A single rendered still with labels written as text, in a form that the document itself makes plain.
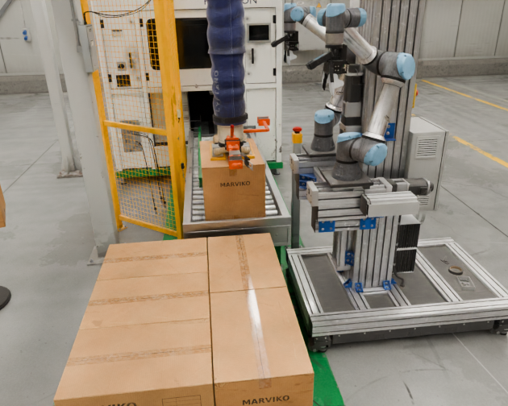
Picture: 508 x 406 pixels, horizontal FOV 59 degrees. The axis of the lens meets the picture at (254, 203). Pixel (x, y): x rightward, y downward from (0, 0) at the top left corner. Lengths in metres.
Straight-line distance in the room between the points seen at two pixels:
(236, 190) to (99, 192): 1.20
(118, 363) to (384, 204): 1.43
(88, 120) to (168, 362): 2.03
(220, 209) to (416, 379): 1.51
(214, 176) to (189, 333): 1.12
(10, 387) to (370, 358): 2.00
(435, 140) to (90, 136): 2.32
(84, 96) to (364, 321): 2.37
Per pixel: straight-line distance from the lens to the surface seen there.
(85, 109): 3.46
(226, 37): 2.85
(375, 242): 2.82
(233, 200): 2.92
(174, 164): 3.54
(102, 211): 3.70
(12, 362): 3.12
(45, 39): 5.66
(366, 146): 2.24
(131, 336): 2.16
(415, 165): 2.65
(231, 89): 2.91
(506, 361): 3.06
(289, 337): 2.06
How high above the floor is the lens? 1.89
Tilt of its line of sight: 24 degrees down
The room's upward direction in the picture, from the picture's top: 1 degrees counter-clockwise
